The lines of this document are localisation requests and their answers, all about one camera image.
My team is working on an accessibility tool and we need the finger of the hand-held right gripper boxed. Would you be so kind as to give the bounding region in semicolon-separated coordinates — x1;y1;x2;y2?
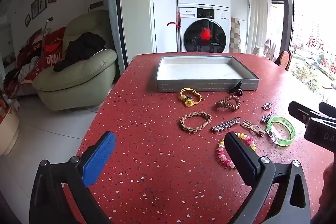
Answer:
318;102;336;115
288;101;317;125

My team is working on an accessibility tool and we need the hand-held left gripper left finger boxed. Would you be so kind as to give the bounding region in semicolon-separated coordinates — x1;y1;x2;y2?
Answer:
29;131;117;224

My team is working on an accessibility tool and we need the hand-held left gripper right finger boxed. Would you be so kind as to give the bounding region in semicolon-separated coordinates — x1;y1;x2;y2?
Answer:
225;131;312;224

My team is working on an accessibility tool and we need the colourful spiral hair tie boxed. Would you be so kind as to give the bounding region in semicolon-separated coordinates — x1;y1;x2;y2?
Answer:
217;132;257;169

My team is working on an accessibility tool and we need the green translucent bangle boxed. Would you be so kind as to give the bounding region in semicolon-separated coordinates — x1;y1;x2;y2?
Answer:
266;115;296;147

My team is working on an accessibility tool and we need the beige rabbit hair clip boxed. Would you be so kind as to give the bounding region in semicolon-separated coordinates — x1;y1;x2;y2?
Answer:
240;120;266;138

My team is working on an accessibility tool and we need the silver rhinestone hair clip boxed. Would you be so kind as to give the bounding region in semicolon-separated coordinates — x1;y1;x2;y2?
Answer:
212;116;241;132

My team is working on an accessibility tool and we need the brown braided hair band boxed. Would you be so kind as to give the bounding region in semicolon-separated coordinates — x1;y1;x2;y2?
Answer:
180;112;212;133

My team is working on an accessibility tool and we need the yellow flower hair tie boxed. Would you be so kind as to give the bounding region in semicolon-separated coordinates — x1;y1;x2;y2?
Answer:
180;88;204;107

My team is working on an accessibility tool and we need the grey rectangular tray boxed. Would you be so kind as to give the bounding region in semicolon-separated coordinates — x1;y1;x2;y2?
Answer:
157;55;260;93

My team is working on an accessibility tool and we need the person's right forearm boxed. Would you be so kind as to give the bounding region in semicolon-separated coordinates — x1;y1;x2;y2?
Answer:
317;164;336;224

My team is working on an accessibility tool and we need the red window lettering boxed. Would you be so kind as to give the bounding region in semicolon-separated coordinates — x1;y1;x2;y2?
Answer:
306;35;336;77

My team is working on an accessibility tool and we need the black claw hair clip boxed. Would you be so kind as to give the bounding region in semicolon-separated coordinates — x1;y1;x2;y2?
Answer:
228;81;243;97

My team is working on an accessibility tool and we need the pale pink cloth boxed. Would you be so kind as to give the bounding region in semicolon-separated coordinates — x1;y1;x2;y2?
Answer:
253;38;278;61

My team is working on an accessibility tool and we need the pale green sofa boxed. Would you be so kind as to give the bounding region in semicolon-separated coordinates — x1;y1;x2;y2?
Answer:
31;9;118;111

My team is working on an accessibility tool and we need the white round bin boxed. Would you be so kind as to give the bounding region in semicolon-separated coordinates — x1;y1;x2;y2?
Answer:
0;106;20;157

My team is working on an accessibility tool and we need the checkered cloth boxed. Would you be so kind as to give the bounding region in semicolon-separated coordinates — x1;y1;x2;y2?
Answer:
230;17;241;54

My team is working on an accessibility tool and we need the black clothing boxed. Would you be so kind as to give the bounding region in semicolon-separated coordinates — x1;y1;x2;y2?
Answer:
53;32;107;72

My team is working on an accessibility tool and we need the pile of red clothes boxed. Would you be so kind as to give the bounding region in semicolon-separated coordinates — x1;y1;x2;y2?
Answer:
4;27;66;98

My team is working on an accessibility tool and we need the thin metal pole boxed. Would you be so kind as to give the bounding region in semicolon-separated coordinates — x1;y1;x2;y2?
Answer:
43;17;54;36

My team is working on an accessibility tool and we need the white washing machine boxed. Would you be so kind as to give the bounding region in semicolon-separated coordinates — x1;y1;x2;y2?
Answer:
177;4;232;53

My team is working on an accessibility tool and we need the large framed picture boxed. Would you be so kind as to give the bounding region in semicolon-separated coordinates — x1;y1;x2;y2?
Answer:
31;0;47;20

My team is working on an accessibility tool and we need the brown spiral hair tie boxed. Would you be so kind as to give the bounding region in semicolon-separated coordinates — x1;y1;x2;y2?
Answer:
216;96;241;111

